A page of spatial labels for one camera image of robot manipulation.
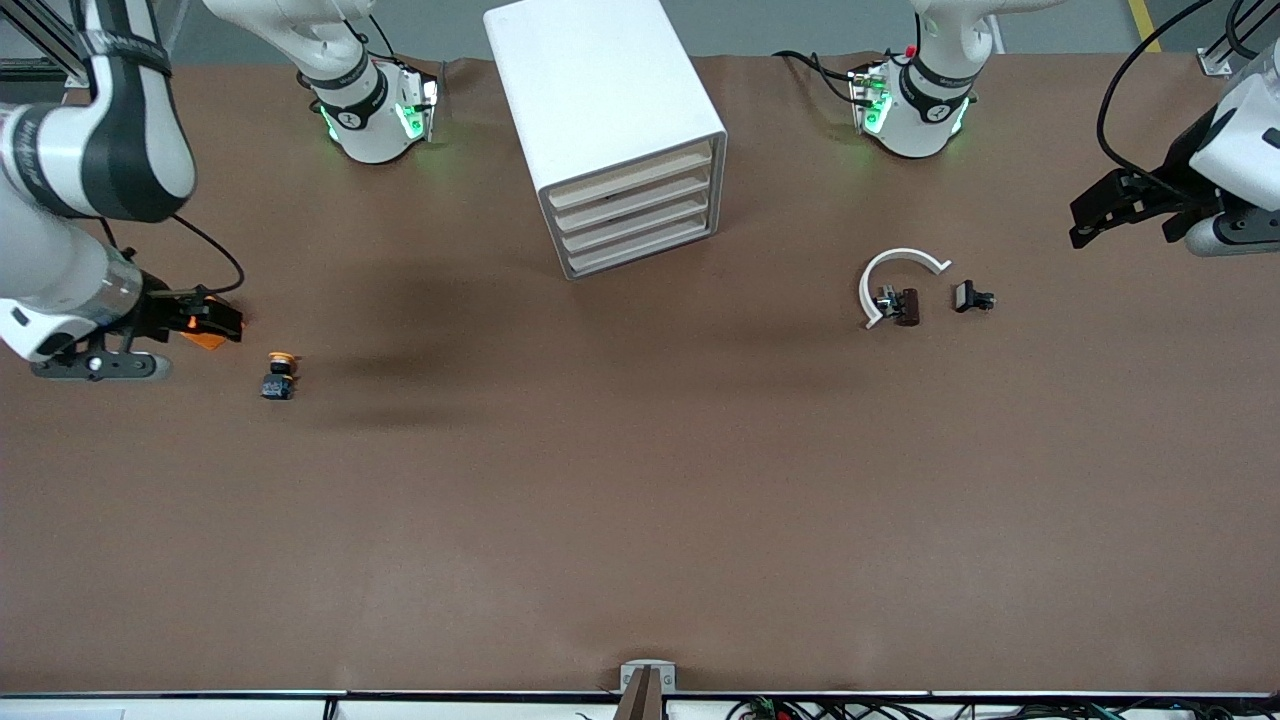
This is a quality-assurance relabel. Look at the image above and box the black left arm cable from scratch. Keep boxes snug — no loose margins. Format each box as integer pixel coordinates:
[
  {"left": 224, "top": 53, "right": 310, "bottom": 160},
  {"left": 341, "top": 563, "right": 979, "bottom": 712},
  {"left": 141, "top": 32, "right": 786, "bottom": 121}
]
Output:
[{"left": 1095, "top": 0, "right": 1216, "bottom": 183}]

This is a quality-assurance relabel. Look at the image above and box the brown table cover mat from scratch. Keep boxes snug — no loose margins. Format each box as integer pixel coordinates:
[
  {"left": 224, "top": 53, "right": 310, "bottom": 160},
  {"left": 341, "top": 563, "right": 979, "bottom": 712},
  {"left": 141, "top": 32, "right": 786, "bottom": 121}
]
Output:
[{"left": 0, "top": 55, "right": 1280, "bottom": 696}]

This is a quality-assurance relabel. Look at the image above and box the push button with blue base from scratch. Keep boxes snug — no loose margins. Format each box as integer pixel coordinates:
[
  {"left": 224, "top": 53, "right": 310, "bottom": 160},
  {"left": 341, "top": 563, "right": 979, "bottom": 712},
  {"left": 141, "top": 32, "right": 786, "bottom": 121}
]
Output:
[{"left": 261, "top": 350, "right": 302, "bottom": 402}]

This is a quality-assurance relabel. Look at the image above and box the small brown contact block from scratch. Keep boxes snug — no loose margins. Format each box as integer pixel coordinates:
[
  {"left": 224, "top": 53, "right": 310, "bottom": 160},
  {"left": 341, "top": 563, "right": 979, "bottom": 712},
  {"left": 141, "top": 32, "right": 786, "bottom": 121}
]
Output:
[{"left": 875, "top": 285, "right": 921, "bottom": 328}]

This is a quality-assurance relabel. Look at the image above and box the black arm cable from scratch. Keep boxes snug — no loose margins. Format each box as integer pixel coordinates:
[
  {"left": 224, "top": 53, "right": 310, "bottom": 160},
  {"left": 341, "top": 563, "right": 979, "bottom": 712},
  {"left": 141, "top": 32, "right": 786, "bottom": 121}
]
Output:
[
  {"left": 1095, "top": 0, "right": 1216, "bottom": 183},
  {"left": 95, "top": 212, "right": 247, "bottom": 299}
]

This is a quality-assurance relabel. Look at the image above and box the black base cable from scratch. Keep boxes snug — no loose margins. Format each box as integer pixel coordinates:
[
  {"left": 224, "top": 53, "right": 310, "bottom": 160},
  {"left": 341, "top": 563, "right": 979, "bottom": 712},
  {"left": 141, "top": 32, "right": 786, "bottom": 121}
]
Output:
[{"left": 772, "top": 48, "right": 863, "bottom": 103}]

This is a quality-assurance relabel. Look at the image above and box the grey metal bracket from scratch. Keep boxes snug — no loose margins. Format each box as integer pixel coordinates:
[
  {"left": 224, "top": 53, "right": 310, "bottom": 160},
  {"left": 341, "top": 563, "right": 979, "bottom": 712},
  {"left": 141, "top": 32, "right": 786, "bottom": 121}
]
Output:
[{"left": 620, "top": 660, "right": 677, "bottom": 694}]

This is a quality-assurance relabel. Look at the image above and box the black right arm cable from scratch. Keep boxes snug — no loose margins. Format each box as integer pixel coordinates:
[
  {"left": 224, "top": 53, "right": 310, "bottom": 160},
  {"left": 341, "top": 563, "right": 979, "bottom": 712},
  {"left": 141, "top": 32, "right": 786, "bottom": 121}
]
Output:
[{"left": 95, "top": 212, "right": 247, "bottom": 299}]

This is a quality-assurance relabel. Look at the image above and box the white curved plastic part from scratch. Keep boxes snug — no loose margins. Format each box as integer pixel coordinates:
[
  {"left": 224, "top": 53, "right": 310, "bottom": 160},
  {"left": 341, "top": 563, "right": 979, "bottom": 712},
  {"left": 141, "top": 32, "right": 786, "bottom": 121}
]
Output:
[{"left": 858, "top": 247, "right": 953, "bottom": 331}]

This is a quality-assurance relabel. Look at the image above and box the metal table edge rail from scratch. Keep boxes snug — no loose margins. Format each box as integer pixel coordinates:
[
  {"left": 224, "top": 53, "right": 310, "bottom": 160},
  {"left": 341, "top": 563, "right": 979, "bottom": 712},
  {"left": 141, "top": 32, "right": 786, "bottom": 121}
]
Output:
[{"left": 0, "top": 688, "right": 1280, "bottom": 701}]

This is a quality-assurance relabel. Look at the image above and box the brown strip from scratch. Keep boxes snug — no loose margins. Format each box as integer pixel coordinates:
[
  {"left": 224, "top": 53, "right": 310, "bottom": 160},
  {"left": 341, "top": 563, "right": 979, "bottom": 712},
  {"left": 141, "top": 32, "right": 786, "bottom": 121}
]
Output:
[{"left": 615, "top": 668, "right": 666, "bottom": 720}]

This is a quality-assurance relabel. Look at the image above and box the aluminium frame profile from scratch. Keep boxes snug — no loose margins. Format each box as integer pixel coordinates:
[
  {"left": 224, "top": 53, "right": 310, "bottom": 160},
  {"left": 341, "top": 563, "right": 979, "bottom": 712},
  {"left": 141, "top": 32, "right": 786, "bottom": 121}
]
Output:
[
  {"left": 0, "top": 0, "right": 96, "bottom": 87},
  {"left": 1198, "top": 0, "right": 1280, "bottom": 79}
]

